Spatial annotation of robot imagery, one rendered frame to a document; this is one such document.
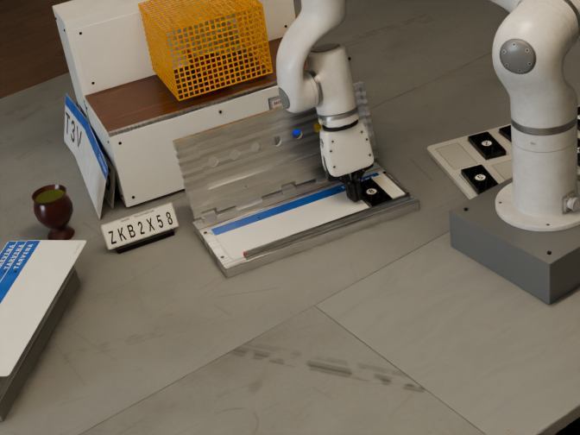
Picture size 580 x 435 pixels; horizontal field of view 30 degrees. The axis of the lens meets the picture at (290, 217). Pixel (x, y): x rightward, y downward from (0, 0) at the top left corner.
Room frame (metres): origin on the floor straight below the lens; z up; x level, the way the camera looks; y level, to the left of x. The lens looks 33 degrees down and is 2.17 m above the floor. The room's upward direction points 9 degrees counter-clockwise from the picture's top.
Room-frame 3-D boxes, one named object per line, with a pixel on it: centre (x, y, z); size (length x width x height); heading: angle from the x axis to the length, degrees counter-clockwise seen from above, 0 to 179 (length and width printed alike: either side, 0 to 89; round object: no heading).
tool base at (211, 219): (1.94, -0.03, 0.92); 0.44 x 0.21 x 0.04; 109
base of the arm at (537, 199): (1.73, -0.49, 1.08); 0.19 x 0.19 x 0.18
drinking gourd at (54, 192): (2.02, 0.50, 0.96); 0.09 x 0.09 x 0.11
